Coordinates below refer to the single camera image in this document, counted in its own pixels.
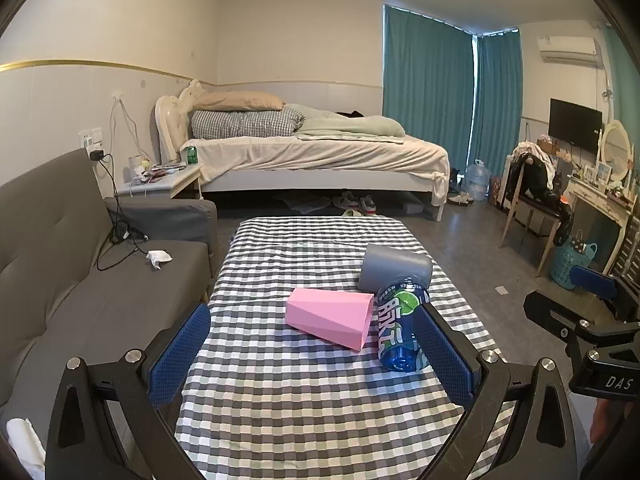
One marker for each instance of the clear water jug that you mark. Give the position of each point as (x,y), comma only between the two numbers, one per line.
(476,181)

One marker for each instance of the white shoes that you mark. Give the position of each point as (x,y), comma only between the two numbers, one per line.
(460,198)

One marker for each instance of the white bedsheet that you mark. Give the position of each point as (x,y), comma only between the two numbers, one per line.
(325,157)

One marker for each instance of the checkered tablecloth table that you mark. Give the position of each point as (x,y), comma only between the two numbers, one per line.
(300,400)

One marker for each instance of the pink cup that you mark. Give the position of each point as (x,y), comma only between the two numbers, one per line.
(330,317)

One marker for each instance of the beige pillow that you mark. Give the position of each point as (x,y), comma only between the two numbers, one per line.
(240,101)

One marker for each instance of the white cup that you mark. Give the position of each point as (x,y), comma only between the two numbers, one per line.
(133,167)

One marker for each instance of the white wall socket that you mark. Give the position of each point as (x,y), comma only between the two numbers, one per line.
(91,137)

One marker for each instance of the white bed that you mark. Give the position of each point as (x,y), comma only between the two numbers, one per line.
(320,185)

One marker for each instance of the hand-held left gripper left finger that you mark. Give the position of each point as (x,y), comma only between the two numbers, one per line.
(180,355)

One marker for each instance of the wooden chair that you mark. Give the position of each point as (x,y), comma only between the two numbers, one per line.
(530,210)

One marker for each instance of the narrow teal curtain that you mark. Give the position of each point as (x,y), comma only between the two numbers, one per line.
(497,105)

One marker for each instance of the pale green blanket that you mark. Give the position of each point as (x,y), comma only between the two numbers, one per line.
(350,125)

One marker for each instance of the blue laundry basket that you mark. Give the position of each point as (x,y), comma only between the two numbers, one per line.
(572,265)

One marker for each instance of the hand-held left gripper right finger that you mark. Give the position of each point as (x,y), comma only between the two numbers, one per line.
(445,355)

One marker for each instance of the crumpled white tissue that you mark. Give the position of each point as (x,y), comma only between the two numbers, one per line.
(159,258)

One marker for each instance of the black power adapter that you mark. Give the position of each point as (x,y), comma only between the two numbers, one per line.
(96,155)

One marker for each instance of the grey cup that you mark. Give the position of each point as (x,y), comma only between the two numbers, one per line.
(392,266)

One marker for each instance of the white dressing table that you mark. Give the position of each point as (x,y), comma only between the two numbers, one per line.
(597,210)

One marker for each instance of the black television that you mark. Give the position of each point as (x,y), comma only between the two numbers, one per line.
(575,125)

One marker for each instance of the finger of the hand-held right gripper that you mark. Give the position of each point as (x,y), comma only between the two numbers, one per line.
(592,280)
(555,315)

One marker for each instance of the white nightstand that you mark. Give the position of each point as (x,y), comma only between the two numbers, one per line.
(165,182)

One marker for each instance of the grey sneaker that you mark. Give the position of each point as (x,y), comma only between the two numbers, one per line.
(367,204)
(345,201)

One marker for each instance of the grey sofa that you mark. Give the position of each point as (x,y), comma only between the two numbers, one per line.
(75,280)

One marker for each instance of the blue green soda can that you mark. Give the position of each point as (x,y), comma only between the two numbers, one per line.
(397,330)

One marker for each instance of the white air conditioner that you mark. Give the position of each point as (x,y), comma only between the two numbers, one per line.
(569,50)

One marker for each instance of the person's right hand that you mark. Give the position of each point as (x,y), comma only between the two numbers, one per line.
(602,420)

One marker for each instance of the black clothes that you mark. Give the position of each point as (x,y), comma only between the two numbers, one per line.
(537,175)

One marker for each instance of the oval white mirror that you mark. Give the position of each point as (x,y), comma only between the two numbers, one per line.
(616,147)

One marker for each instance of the checkered duvet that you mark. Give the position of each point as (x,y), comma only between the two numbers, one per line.
(245,124)

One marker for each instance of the white paper roll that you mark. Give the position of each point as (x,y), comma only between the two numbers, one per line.
(25,445)

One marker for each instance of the wide teal curtain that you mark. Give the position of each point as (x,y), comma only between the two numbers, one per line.
(425,85)

